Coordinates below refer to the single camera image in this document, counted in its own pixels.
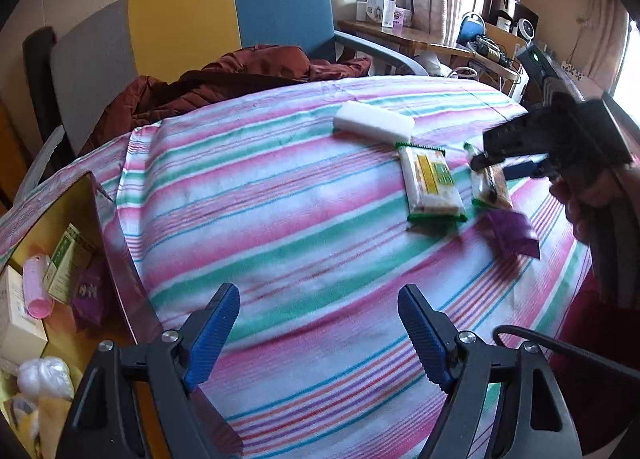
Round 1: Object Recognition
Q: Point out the dark red clothing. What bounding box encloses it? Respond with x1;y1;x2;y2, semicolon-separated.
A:
549;266;640;446

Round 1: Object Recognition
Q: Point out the crumpled white plastic bag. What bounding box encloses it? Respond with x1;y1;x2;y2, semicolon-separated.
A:
17;358;75;403

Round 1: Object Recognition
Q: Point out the blue rounded object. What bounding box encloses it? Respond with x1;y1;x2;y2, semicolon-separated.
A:
459;13;486;48

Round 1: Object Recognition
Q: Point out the white product box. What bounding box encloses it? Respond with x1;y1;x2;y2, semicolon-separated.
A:
367;0;396;22

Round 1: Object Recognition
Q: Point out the light wooden side table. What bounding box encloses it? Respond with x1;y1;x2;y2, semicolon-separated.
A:
467;36;526;100

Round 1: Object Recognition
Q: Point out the black cable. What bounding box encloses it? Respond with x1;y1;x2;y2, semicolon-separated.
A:
492;325;592;366

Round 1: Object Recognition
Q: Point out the striped bed sheet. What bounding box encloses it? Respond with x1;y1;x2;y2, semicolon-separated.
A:
0;75;594;459

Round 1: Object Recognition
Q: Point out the dark brown chair back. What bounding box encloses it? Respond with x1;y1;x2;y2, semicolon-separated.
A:
22;26;63;150

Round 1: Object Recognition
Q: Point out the purple snack packet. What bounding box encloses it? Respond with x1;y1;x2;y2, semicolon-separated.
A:
482;209;542;260
70;259;109;331

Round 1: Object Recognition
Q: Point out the pink plastic bottle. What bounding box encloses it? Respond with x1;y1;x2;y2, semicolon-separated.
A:
22;255;55;318

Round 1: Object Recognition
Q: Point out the green-ended cracker packet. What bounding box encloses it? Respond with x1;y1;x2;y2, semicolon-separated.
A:
395;141;469;226

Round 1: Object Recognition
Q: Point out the grey yellow blue armchair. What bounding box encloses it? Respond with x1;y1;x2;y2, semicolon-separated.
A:
20;0;431;200

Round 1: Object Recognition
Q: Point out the white foam block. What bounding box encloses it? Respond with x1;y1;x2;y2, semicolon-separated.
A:
332;101;416;144

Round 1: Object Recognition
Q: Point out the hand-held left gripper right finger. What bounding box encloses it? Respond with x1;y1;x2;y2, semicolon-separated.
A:
397;283;584;459

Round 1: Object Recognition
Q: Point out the brown snack packet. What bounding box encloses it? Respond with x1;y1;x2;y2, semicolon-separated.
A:
462;141;516;212

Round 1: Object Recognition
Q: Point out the beige printed carton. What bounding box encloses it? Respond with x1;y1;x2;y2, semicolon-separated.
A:
0;266;49;366

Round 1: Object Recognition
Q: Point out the person's right hand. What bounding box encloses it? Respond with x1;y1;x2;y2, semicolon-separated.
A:
549;158;640;242

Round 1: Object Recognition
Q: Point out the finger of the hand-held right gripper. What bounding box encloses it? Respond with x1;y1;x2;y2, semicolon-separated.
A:
469;110;557;172
501;160;552;183

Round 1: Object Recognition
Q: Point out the red-brown jacket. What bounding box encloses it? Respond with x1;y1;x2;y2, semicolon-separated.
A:
80;45;374;154

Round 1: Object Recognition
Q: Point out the cardboard box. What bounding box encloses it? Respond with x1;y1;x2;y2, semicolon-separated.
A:
0;171;166;459
482;23;529;58

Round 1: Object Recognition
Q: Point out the wooden desk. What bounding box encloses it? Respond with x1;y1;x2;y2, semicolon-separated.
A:
337;19;477;70

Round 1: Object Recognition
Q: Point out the green and white box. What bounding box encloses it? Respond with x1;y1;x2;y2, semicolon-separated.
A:
42;224;97;305

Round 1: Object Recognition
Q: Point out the power strip with plugs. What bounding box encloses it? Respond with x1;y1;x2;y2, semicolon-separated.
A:
475;39;515;68

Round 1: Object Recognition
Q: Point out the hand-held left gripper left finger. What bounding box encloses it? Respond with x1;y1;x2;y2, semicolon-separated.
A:
54;282;243;459

